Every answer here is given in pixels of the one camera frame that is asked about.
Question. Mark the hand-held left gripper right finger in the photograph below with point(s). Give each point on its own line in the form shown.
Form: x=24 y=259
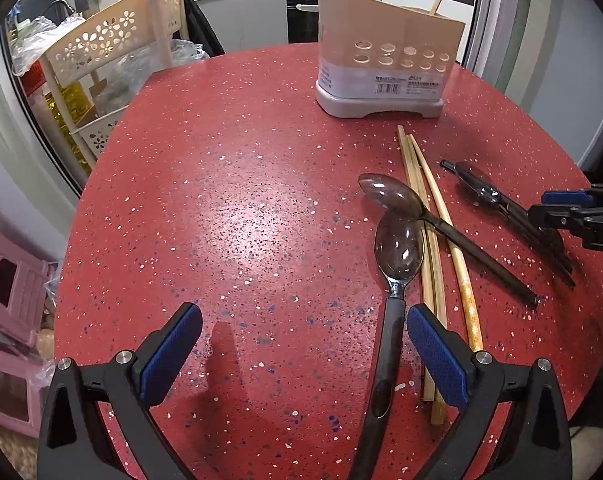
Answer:
x=436 y=355

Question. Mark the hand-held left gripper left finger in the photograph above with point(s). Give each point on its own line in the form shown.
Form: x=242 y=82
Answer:
x=174 y=355

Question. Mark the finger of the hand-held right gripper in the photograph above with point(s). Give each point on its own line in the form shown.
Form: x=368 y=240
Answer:
x=566 y=197
x=566 y=222

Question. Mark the wooden chopsticks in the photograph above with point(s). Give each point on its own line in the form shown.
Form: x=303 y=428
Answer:
x=465 y=290

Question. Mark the beige cutlery holder box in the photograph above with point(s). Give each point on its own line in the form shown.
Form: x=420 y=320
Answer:
x=341 y=25

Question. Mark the pink plastic stool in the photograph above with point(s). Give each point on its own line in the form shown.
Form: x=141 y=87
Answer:
x=1 y=390
x=21 y=270

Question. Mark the yellow oil bottle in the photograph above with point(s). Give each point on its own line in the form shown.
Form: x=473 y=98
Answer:
x=71 y=105

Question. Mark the clear plastic bag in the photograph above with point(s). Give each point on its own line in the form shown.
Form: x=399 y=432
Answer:
x=41 y=40
x=181 y=52

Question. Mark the black built-in oven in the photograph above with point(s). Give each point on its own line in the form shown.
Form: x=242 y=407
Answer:
x=301 y=20

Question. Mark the black garment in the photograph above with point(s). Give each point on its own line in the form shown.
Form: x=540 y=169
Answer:
x=204 y=25

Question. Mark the beige plastic basket rack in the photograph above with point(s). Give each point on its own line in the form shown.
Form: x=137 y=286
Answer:
x=154 y=2

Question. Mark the grey sliding door frame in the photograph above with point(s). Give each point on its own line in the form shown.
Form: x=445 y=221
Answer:
x=501 y=25
x=11 y=125

